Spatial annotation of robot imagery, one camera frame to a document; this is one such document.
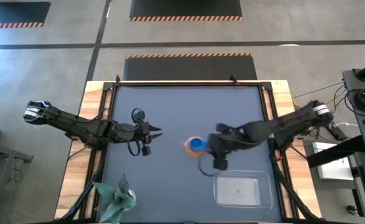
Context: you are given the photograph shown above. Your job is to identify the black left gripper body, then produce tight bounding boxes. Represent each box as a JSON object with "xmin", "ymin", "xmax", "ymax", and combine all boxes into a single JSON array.
[{"xmin": 134, "ymin": 121, "xmax": 153, "ymax": 145}]

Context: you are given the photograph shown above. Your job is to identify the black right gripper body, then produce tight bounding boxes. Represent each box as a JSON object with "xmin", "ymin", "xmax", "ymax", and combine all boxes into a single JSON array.
[{"xmin": 213, "ymin": 130, "xmax": 237, "ymax": 158}]

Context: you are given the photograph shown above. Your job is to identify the blue measuring cup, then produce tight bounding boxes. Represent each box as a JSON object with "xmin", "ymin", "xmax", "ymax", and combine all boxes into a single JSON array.
[{"xmin": 189, "ymin": 138, "xmax": 210, "ymax": 152}]

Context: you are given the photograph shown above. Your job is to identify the clear plastic basket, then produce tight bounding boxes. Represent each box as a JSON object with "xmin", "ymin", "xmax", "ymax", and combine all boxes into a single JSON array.
[{"xmin": 212, "ymin": 169, "xmax": 273, "ymax": 211}]

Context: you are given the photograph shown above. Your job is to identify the grey table mat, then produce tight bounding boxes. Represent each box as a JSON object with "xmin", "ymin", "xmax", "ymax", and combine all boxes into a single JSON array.
[{"xmin": 102, "ymin": 85, "xmax": 283, "ymax": 223}]

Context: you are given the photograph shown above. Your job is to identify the black striped-edge floor mat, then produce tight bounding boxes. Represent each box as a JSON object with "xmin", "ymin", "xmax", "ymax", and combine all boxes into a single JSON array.
[
  {"xmin": 129, "ymin": 0, "xmax": 244, "ymax": 22},
  {"xmin": 123, "ymin": 52, "xmax": 258, "ymax": 81},
  {"xmin": 0, "ymin": 1, "xmax": 52, "ymax": 29}
]

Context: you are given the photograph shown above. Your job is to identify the green artificial plant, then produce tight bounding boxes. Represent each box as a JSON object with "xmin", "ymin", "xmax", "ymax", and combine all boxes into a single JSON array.
[{"xmin": 92, "ymin": 173, "xmax": 138, "ymax": 224}]

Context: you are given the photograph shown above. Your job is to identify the black crossbar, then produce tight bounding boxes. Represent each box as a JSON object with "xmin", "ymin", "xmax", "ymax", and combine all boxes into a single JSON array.
[{"xmin": 306, "ymin": 134, "xmax": 365, "ymax": 169}]

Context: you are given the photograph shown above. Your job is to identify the white box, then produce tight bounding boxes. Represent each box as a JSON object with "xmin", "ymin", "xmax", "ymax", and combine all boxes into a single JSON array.
[{"xmin": 312, "ymin": 141, "xmax": 355, "ymax": 181}]

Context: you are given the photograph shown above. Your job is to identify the dark metal stand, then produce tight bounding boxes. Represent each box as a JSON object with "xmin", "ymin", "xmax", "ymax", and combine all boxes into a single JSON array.
[{"xmin": 0, "ymin": 139, "xmax": 34, "ymax": 224}]

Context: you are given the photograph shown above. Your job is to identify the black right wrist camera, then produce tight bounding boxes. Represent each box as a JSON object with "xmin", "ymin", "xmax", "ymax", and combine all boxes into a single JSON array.
[{"xmin": 212, "ymin": 157, "xmax": 229, "ymax": 171}]

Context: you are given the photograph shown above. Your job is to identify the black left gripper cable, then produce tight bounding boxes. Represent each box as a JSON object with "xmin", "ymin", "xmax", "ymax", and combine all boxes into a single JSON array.
[{"xmin": 126, "ymin": 107, "xmax": 146, "ymax": 157}]

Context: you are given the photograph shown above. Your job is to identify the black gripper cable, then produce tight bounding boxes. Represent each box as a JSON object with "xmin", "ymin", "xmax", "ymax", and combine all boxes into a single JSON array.
[
  {"xmin": 126, "ymin": 107, "xmax": 146, "ymax": 157},
  {"xmin": 197, "ymin": 154, "xmax": 217, "ymax": 177}
]

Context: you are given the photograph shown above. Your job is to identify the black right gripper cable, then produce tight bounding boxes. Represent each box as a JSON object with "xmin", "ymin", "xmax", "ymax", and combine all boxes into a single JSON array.
[{"xmin": 197, "ymin": 154, "xmax": 217, "ymax": 177}]

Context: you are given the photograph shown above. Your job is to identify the black aluminium rig frame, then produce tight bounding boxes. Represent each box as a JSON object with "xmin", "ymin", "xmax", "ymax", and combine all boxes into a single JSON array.
[{"xmin": 54, "ymin": 74, "xmax": 325, "ymax": 224}]

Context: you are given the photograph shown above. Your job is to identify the coiled black cables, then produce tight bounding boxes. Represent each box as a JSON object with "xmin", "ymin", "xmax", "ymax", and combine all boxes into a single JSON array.
[{"xmin": 345, "ymin": 88, "xmax": 365, "ymax": 113}]

